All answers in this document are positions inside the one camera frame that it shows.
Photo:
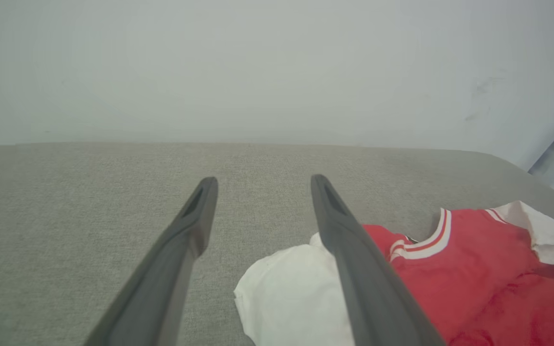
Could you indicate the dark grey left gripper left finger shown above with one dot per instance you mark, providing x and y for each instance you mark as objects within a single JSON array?
[{"x": 161, "y": 288}]

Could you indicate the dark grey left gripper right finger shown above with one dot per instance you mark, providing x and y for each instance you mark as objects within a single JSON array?
[{"x": 378, "y": 298}]

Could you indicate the red and white shirt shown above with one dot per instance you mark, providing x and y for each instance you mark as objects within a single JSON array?
[{"x": 474, "y": 269}]

